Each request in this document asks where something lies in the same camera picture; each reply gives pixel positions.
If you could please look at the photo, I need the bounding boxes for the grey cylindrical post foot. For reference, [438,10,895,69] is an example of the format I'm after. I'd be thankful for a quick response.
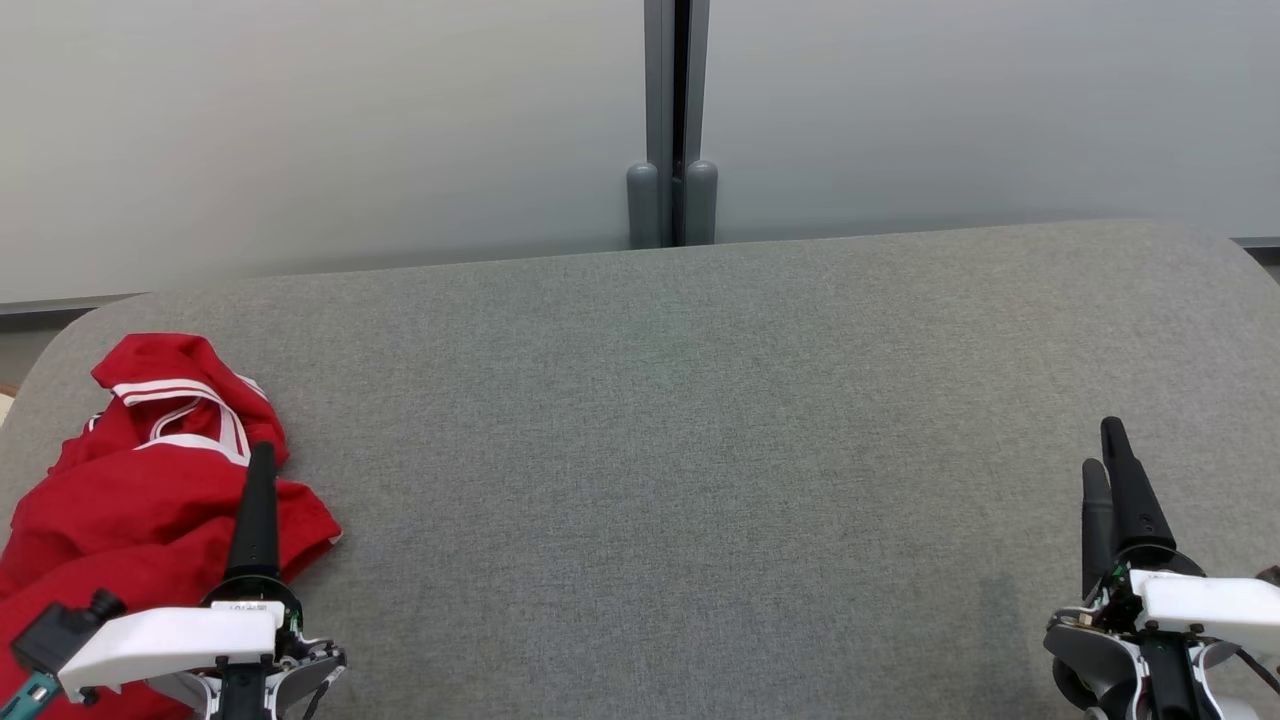
[626,162,662,250]
[685,159,720,247]

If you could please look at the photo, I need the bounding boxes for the red Bulls 23 shorts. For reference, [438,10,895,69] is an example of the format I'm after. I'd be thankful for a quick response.
[0,450,343,720]

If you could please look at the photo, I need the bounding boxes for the grey partition post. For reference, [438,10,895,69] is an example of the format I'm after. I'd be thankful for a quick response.
[644,0,712,247]

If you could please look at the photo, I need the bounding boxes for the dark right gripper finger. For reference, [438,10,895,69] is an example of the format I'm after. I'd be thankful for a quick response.
[1100,417,1177,561]
[1082,458,1119,601]

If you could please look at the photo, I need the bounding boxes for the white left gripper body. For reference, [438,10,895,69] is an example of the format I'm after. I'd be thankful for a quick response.
[58,578,348,720]

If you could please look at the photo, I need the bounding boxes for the teal left camera connector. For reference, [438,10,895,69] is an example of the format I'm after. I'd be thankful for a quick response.
[0,671,59,720]

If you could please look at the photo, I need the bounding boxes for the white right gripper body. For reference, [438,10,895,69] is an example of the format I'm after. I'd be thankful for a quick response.
[1045,548,1280,720]

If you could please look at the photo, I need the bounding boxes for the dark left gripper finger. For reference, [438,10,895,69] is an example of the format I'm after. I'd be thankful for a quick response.
[228,443,281,583]

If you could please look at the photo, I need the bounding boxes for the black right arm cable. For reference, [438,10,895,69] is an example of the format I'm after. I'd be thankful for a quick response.
[1234,648,1280,698]

